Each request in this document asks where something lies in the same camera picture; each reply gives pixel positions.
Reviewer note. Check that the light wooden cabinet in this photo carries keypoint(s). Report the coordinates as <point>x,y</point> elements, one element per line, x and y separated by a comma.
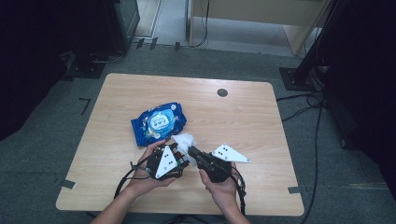
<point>249,12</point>

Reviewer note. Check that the person's left hand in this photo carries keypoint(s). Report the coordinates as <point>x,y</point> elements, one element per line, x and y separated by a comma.
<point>141,182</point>

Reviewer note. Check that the person's lap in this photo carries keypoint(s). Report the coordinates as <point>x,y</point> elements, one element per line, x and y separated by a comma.
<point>180,219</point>

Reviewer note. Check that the dark curtain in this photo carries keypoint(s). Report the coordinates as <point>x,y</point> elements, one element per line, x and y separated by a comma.
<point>31,62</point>
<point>367,77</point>

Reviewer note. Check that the black cabinet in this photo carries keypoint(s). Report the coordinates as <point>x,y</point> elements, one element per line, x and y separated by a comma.
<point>121,21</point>

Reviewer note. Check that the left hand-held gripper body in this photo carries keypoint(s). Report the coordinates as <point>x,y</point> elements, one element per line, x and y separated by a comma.
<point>165,163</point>

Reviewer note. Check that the black stand base plate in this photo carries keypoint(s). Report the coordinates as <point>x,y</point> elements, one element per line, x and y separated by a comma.
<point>85,67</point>

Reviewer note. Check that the person's right hand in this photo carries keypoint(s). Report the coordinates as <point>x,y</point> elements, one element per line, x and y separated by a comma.
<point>221,193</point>

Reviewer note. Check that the black metal stand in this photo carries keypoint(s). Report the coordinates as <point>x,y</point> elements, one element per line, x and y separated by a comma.
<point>297,77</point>

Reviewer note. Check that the white wet wipe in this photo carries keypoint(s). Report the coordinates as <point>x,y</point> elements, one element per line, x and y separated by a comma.
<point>185,140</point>

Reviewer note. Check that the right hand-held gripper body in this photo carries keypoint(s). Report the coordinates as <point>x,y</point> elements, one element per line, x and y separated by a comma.
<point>218,166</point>

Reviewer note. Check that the black table tape strip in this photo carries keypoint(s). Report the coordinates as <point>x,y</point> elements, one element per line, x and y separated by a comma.
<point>294,189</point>
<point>67,184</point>

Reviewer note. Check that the blue wet wipe packet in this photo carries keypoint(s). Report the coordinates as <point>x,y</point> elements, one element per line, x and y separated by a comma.
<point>158,123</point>

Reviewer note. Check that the dark round table grommet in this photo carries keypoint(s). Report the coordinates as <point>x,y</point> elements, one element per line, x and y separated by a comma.
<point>222,92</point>

